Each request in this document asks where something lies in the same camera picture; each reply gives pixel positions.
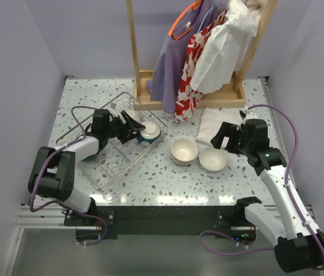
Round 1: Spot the folded white cloth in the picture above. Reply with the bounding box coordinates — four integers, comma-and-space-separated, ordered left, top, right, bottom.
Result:
196, 108, 242, 145

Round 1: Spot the white ribbed bowl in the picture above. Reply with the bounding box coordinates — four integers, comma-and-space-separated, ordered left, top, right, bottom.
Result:
199, 147, 228, 171

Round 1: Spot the purple cable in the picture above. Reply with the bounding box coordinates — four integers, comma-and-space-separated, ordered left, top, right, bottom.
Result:
199, 103, 324, 271
29, 106, 108, 247

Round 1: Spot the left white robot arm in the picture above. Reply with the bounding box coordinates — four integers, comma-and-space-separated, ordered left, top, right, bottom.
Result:
28, 109, 146, 225

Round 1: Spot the red bowl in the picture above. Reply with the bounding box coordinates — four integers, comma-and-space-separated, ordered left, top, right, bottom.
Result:
172, 158, 192, 166

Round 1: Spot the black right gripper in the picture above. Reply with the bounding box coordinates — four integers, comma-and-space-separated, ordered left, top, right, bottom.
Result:
210, 121, 252, 155

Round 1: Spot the white hanging garment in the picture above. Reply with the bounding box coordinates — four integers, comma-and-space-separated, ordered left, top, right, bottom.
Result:
190, 1, 267, 94

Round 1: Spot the blue floral bowl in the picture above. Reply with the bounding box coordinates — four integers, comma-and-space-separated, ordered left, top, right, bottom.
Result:
83, 154, 97, 162

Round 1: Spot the teal and white bowl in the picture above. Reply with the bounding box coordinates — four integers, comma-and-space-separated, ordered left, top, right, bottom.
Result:
137, 121, 161, 146

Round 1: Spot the wooden clothes rack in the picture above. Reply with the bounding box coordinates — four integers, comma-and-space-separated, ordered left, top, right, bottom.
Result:
126, 0, 280, 112

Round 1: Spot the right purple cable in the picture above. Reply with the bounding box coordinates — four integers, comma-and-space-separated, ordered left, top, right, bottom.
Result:
199, 103, 324, 271

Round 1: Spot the red white floral garment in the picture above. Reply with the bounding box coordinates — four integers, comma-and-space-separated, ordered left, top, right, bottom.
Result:
174, 9, 227, 121

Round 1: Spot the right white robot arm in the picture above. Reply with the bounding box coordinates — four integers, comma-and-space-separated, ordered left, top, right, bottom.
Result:
211, 118, 324, 273

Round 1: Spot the blue hanger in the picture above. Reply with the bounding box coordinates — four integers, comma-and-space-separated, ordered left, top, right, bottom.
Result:
197, 0, 227, 33

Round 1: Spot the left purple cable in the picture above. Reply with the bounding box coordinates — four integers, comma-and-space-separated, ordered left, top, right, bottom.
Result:
29, 106, 108, 247

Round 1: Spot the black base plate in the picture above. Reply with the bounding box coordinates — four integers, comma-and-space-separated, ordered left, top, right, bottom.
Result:
62, 205, 256, 244

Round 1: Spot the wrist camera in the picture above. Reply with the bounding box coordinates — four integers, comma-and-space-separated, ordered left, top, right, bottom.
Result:
107, 103, 120, 118
239, 108, 257, 125

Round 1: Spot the orange hanger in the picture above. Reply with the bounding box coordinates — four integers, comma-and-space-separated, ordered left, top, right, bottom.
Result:
168, 0, 203, 41

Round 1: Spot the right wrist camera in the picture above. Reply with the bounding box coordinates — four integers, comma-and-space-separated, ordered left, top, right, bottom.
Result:
239, 108, 257, 125

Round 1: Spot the purple shirt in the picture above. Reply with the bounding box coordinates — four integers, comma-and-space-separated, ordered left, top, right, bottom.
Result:
146, 0, 223, 114

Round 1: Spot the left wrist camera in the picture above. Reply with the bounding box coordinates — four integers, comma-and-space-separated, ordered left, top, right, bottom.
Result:
107, 103, 120, 118

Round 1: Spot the wire dish rack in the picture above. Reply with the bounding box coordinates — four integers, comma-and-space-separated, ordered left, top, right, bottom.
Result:
55, 91, 169, 201

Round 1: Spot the beige bowl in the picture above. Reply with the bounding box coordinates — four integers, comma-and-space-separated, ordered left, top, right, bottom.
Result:
170, 137, 198, 162

